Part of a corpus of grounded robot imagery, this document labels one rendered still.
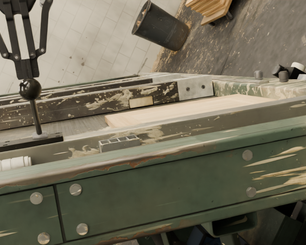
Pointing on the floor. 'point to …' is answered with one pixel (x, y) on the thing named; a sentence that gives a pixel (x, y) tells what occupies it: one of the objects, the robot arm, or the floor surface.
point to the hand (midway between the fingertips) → (28, 78)
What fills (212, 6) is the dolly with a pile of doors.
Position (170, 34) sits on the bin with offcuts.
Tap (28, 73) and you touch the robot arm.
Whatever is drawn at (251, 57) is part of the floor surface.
